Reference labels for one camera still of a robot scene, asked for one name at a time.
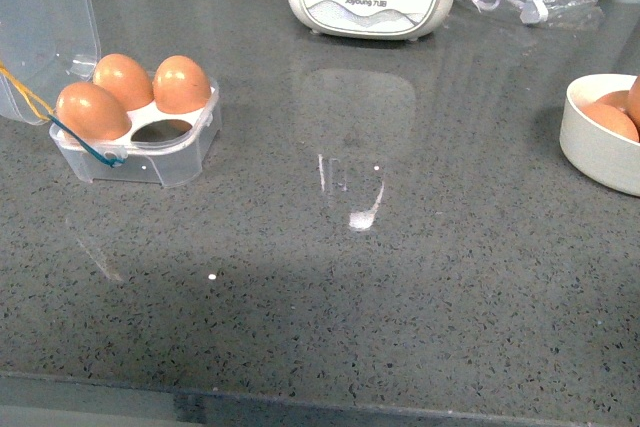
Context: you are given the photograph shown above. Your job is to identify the brown egg back right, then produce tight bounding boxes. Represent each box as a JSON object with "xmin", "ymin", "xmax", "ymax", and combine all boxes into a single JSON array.
[{"xmin": 152, "ymin": 55, "xmax": 211, "ymax": 114}]

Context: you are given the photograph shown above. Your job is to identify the brown egg back left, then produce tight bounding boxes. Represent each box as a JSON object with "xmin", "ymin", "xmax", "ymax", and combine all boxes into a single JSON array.
[{"xmin": 93, "ymin": 54, "xmax": 154, "ymax": 111}]

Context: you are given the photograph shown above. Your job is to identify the brown egg front left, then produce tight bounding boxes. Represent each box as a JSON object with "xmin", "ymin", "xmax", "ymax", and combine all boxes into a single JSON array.
[{"xmin": 56, "ymin": 82, "xmax": 132, "ymax": 141}]

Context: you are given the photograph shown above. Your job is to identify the brown egg in bowl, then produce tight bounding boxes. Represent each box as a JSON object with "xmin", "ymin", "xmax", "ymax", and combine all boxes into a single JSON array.
[{"xmin": 581, "ymin": 102, "xmax": 639, "ymax": 142}]

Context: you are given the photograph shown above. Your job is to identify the brown egg bowl back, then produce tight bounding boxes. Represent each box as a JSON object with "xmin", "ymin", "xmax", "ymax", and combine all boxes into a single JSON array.
[{"xmin": 596, "ymin": 90, "xmax": 629, "ymax": 113}]

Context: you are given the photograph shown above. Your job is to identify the clear plastic egg box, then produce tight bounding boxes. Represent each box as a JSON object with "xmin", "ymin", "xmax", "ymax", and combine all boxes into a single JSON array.
[{"xmin": 1, "ymin": 0, "xmax": 222, "ymax": 186}]

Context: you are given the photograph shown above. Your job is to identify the brown egg bowl edge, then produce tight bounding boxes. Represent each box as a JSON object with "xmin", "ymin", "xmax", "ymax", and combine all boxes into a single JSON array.
[{"xmin": 626, "ymin": 76, "xmax": 640, "ymax": 130}]

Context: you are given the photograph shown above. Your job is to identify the blue rubber band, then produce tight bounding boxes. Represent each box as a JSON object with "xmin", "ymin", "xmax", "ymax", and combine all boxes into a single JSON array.
[{"xmin": 47, "ymin": 114, "xmax": 125, "ymax": 168}]

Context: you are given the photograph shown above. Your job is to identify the white round bowl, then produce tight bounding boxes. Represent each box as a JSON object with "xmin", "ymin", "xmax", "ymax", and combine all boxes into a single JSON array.
[{"xmin": 559, "ymin": 73, "xmax": 639, "ymax": 196}]

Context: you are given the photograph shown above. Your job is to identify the yellow rubber band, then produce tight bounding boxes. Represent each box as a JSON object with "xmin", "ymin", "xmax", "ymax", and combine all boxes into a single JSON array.
[{"xmin": 0, "ymin": 62, "xmax": 54, "ymax": 121}]

